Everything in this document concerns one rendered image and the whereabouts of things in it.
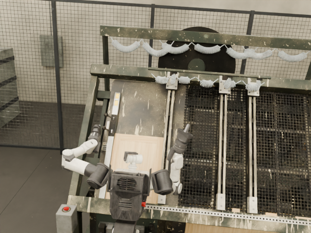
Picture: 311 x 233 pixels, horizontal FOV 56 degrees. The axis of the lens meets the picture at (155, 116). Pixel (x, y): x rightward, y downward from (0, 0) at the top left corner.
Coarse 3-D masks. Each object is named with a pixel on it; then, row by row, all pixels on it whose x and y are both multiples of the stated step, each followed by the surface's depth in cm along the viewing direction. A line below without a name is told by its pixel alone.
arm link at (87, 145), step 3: (87, 141) 223; (90, 141) 224; (93, 141) 226; (96, 141) 228; (84, 144) 221; (87, 144) 221; (90, 144) 222; (93, 144) 224; (96, 144) 226; (84, 147) 220; (87, 147) 220; (90, 147) 221; (84, 150) 220; (87, 150) 221; (84, 153) 222
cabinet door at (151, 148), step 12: (120, 144) 255; (132, 144) 254; (144, 144) 254; (156, 144) 254; (120, 156) 251; (144, 156) 251; (156, 156) 250; (144, 168) 247; (156, 168) 247; (108, 192) 241
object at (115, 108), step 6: (120, 96) 270; (114, 102) 265; (114, 108) 263; (114, 114) 261; (114, 132) 256; (108, 138) 254; (108, 144) 252; (108, 150) 251; (108, 156) 249; (108, 162) 247; (102, 192) 239
